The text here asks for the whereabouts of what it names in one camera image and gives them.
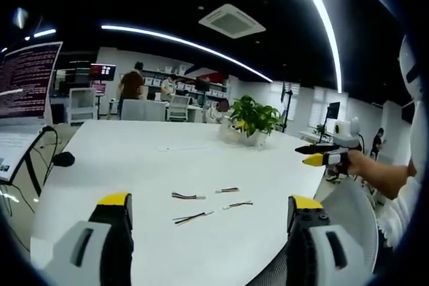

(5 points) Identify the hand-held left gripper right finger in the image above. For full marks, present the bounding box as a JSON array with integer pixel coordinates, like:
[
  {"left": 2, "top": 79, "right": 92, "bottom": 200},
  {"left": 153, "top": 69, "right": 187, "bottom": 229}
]
[{"left": 286, "top": 194, "right": 366, "bottom": 286}]

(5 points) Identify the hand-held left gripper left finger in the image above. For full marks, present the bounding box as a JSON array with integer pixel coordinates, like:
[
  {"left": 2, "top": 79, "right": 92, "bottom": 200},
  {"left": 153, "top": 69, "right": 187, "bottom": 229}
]
[{"left": 43, "top": 192, "right": 135, "bottom": 286}]

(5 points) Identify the person's right hand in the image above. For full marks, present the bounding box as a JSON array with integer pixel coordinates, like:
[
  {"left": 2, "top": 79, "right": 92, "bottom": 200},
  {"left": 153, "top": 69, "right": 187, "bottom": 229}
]
[{"left": 334, "top": 149, "right": 366, "bottom": 180}]

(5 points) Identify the black tripod stand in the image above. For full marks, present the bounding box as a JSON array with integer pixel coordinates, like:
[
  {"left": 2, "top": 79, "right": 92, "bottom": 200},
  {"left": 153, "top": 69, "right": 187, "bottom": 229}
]
[{"left": 280, "top": 80, "right": 294, "bottom": 133}]

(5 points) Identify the green potted plant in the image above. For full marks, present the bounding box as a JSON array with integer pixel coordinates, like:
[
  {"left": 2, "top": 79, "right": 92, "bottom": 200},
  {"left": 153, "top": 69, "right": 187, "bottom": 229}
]
[{"left": 218, "top": 94, "right": 283, "bottom": 147}]

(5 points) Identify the person's white clothing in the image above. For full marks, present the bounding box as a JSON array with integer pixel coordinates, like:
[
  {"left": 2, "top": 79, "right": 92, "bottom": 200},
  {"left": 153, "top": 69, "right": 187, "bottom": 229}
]
[{"left": 377, "top": 177, "right": 425, "bottom": 250}]

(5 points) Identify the black computer mouse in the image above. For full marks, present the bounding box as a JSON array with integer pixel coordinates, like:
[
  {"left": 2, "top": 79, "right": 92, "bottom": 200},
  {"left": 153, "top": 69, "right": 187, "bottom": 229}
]
[{"left": 52, "top": 151, "right": 76, "bottom": 167}]

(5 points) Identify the curved ceiling light strip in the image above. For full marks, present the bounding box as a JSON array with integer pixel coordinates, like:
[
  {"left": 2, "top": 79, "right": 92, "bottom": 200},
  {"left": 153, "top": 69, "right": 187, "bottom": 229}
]
[{"left": 287, "top": 0, "right": 343, "bottom": 94}]

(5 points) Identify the laptop on black stand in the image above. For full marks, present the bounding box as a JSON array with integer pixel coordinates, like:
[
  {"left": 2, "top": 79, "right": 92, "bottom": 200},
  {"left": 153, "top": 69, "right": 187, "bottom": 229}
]
[{"left": 0, "top": 124, "right": 54, "bottom": 196}]

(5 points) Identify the white storage shelf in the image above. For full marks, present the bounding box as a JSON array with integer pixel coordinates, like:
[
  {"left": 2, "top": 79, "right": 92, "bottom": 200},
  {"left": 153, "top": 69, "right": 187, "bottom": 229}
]
[{"left": 142, "top": 64, "right": 231, "bottom": 99}]

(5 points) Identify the ceiling air conditioner vent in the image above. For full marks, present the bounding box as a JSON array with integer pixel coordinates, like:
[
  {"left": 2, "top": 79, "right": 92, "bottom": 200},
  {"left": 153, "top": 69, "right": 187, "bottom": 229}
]
[{"left": 198, "top": 3, "right": 267, "bottom": 40}]

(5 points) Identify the long ceiling light strip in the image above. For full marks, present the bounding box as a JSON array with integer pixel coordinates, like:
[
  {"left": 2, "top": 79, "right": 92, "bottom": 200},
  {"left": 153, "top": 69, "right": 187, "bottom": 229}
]
[{"left": 101, "top": 24, "right": 274, "bottom": 84}]

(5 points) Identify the large computer monitor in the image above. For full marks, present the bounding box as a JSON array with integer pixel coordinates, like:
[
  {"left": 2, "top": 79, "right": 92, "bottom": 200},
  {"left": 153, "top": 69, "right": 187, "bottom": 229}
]
[{"left": 0, "top": 41, "right": 64, "bottom": 121}]

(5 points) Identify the red display screen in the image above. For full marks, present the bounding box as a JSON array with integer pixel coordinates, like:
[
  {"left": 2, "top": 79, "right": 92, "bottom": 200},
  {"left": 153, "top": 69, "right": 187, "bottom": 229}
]
[{"left": 90, "top": 63, "right": 117, "bottom": 82}]

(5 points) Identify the black cable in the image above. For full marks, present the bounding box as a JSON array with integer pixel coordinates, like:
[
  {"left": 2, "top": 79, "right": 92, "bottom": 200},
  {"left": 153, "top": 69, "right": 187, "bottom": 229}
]
[{"left": 29, "top": 125, "right": 60, "bottom": 180}]

